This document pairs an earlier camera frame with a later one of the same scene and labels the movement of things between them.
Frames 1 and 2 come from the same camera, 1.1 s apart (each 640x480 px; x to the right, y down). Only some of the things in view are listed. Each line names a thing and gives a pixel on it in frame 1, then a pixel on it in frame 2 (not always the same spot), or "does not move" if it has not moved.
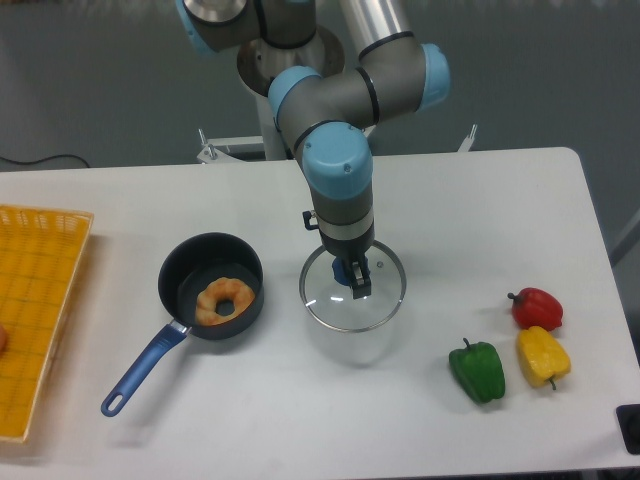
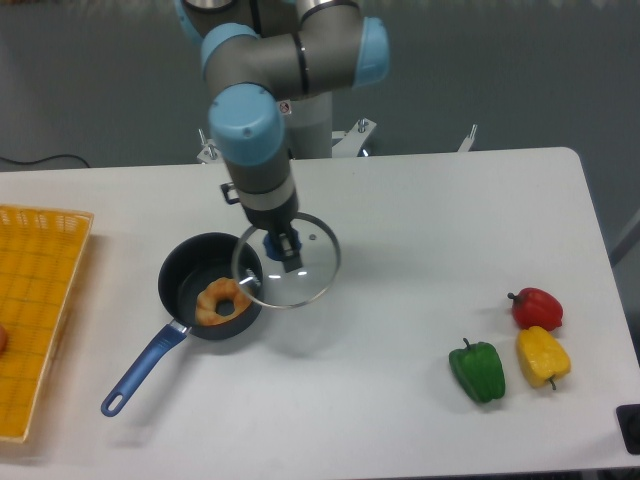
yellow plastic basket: x=42 y=250 does not move
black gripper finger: x=360 y=278 to x=291 y=257
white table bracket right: x=468 y=140 does not move
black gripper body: x=348 y=248 to x=272 y=212
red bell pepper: x=533 y=307 does not move
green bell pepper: x=478 y=369 does not move
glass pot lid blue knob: x=327 y=293 to x=259 y=272
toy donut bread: x=218 y=290 does not move
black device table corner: x=628 y=420 does not move
